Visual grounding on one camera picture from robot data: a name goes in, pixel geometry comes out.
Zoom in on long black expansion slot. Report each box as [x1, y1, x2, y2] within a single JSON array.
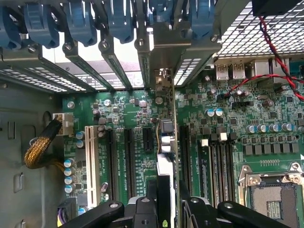
[[179, 124, 192, 198], [105, 127, 119, 202], [123, 128, 137, 198]]

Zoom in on white PCI expansion slot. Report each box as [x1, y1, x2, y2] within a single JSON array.
[[85, 125, 102, 209]]

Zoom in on short black expansion slot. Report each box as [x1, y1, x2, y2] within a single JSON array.
[[142, 127, 153, 152]]

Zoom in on CPU socket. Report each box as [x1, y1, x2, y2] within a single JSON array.
[[237, 162, 304, 228]]

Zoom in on green Dell motherboard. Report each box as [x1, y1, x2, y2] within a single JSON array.
[[61, 56, 304, 228]]

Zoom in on silver USB port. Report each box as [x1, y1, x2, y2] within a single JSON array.
[[232, 63, 246, 79], [215, 63, 230, 81]]

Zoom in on metal slot cover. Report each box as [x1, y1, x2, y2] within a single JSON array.
[[134, 35, 155, 90], [99, 39, 135, 90]]

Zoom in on grey metal PC case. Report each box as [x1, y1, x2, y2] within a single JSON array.
[[0, 0, 304, 228]]

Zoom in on blue slot retention clip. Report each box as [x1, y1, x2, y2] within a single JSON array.
[[0, 4, 23, 50], [189, 0, 223, 41], [144, 0, 175, 26], [23, 2, 60, 49], [65, 0, 97, 47], [104, 0, 135, 45]]

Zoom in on black plastic housing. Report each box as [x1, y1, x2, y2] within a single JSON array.
[[252, 0, 304, 17]]

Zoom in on black connector purple wires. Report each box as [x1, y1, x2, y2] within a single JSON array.
[[56, 198, 78, 228]]

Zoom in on black yellow braided cable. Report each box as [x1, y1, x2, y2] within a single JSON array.
[[23, 113, 75, 175]]

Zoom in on red black twisted wire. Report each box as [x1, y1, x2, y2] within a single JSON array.
[[223, 16, 304, 100]]

